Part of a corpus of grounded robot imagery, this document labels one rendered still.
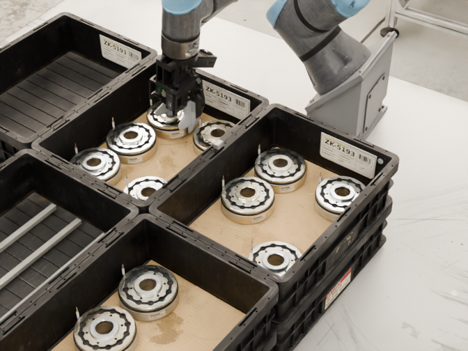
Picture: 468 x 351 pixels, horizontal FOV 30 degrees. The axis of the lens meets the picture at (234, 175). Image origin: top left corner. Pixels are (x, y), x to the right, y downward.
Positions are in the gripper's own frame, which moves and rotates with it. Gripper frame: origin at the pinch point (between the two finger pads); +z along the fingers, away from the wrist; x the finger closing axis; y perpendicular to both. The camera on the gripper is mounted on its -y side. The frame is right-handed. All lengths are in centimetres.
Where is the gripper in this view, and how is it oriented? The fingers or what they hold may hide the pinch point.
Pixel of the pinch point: (182, 121)
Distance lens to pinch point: 186.8
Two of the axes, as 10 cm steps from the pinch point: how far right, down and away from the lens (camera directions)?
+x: 8.0, 4.7, -3.8
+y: -6.0, 5.3, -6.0
